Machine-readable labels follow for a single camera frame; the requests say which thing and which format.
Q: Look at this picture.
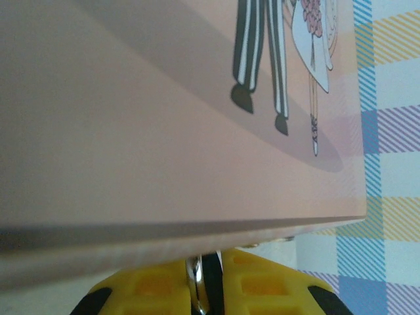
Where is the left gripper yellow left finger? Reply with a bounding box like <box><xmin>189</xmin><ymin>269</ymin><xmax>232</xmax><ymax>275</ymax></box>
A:
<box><xmin>70</xmin><ymin>258</ymin><xmax>198</xmax><ymax>315</ymax></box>

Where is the pink box with cartoon couple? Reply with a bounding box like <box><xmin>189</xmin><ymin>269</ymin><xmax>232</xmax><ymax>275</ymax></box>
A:
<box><xmin>0</xmin><ymin>0</ymin><xmax>368</xmax><ymax>291</ymax></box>

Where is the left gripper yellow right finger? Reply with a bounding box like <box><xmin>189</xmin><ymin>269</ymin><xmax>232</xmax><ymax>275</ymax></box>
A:
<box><xmin>220</xmin><ymin>247</ymin><xmax>354</xmax><ymax>315</ymax></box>

